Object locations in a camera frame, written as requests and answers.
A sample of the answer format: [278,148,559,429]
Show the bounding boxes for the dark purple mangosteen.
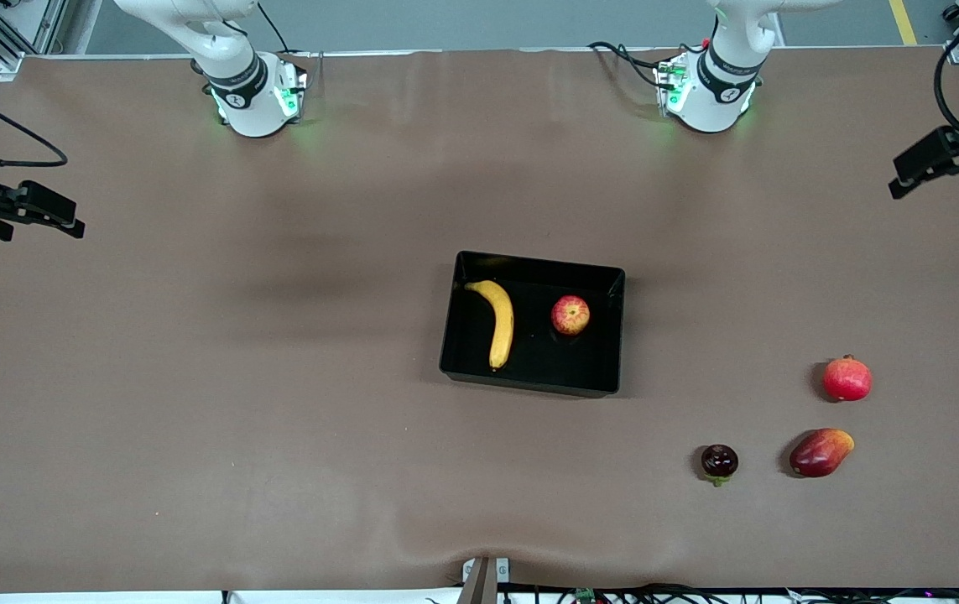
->
[701,444,740,487]

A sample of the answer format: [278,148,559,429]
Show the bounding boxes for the grey metal table bracket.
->
[462,556,510,585]

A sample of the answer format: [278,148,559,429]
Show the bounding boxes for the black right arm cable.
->
[0,74,70,172]

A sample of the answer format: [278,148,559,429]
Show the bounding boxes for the thin black base cable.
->
[256,0,293,56]

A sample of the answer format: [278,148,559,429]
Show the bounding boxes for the yellow banana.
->
[464,279,515,371]

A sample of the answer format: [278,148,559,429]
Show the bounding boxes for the black base cable bundle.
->
[586,40,675,90]

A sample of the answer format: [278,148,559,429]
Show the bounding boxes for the dark camera stand post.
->
[456,558,498,604]

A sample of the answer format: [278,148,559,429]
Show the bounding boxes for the red pomegranate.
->
[823,355,873,403]

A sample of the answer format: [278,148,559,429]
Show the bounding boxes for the red yellow apple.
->
[551,294,591,337]

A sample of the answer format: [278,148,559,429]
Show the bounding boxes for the black plastic box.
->
[439,250,627,398]

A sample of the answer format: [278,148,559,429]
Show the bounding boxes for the red orange mango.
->
[789,428,855,479]

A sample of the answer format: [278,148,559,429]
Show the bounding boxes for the table cover mat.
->
[0,46,959,593]

